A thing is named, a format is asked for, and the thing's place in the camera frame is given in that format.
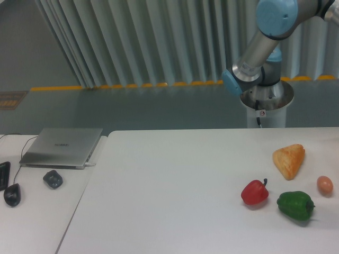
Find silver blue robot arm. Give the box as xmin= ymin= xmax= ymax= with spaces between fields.
xmin=221 ymin=1 xmax=338 ymax=96

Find red toy bell pepper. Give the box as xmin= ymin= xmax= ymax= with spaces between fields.
xmin=240 ymin=178 xmax=269 ymax=205

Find green toy bell pepper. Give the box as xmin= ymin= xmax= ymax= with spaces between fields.
xmin=276 ymin=191 xmax=315 ymax=221

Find white laptop plug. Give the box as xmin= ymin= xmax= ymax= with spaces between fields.
xmin=84 ymin=162 xmax=96 ymax=167

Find white folding partition screen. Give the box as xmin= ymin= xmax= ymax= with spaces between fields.
xmin=34 ymin=0 xmax=339 ymax=89

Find silver closed laptop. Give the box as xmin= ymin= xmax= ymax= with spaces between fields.
xmin=20 ymin=128 xmax=102 ymax=169

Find orange toy bread wedge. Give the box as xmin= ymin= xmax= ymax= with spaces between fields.
xmin=272 ymin=144 xmax=305 ymax=180

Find small dark blue-grey tray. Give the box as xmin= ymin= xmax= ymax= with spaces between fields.
xmin=43 ymin=170 xmax=63 ymax=189

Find white side table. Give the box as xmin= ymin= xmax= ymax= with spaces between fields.
xmin=1 ymin=135 xmax=106 ymax=253

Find brown toy egg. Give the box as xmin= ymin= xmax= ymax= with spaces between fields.
xmin=317 ymin=176 xmax=334 ymax=196

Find black keyboard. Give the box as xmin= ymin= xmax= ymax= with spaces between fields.
xmin=0 ymin=161 xmax=11 ymax=191

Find black computer mouse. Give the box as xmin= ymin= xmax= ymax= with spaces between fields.
xmin=4 ymin=183 xmax=21 ymax=207

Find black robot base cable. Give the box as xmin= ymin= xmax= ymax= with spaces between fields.
xmin=254 ymin=99 xmax=263 ymax=129

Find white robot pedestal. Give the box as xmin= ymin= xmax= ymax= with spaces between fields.
xmin=240 ymin=81 xmax=295 ymax=128

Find black mouse cable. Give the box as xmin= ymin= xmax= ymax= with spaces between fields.
xmin=0 ymin=132 xmax=38 ymax=185

